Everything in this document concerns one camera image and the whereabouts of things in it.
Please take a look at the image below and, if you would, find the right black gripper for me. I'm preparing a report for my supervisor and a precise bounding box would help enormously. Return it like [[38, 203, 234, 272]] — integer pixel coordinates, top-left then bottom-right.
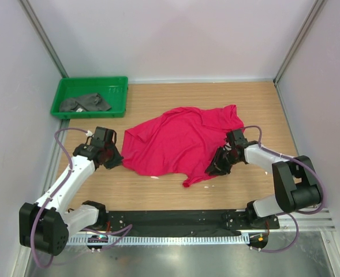
[[205, 146, 241, 176]]

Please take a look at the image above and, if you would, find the pink red t-shirt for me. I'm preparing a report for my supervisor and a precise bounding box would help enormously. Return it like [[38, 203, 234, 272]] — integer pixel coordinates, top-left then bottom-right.
[[121, 104, 244, 188]]

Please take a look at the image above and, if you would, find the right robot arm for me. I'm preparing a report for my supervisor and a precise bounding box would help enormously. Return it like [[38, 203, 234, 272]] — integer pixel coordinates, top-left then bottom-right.
[[205, 128, 326, 229]]

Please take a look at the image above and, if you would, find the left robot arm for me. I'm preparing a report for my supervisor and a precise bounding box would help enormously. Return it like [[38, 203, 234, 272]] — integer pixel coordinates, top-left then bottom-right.
[[18, 127, 123, 256]]

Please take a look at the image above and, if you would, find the grey t-shirt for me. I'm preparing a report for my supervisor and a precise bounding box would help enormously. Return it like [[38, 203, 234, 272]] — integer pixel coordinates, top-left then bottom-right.
[[59, 93, 111, 112]]

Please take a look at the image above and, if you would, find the green plastic tray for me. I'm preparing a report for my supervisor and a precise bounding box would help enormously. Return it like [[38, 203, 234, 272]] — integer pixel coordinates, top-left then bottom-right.
[[50, 76, 128, 119]]

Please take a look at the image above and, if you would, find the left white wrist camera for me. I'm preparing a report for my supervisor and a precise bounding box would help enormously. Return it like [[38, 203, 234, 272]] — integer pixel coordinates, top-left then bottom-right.
[[85, 130, 94, 137]]

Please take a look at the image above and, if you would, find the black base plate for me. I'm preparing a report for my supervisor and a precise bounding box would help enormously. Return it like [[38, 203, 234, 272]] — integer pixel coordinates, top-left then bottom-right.
[[107, 209, 280, 238]]

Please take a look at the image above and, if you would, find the white slotted cable duct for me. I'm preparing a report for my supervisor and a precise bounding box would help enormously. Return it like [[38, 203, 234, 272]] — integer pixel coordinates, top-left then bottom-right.
[[67, 233, 250, 246]]

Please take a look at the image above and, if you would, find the aluminium frame rail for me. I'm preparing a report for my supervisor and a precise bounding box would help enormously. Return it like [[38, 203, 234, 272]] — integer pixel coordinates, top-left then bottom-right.
[[20, 208, 337, 235]]

